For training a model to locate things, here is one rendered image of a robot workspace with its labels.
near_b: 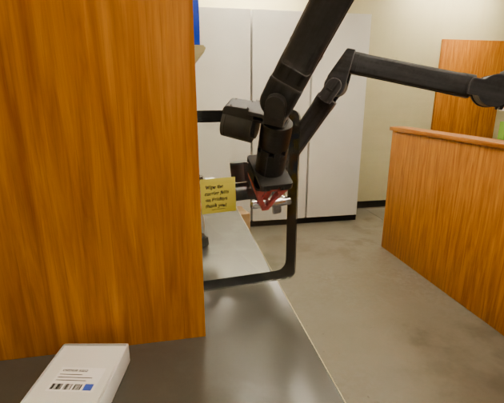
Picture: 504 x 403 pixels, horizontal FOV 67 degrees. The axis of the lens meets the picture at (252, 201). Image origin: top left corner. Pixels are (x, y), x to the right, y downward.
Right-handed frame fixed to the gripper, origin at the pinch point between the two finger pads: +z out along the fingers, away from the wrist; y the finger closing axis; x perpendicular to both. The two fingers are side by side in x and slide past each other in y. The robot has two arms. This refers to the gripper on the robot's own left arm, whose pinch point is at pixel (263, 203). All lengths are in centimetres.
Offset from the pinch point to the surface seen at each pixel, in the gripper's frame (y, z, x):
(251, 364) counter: 25.7, 16.0, -8.2
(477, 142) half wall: -102, 63, 182
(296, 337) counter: 21.1, 18.6, 3.0
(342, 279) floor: -99, 184, 120
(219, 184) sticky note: -5.4, -2.0, -8.5
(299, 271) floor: -120, 194, 93
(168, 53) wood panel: -8.3, -28.4, -17.8
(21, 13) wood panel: -13, -33, -39
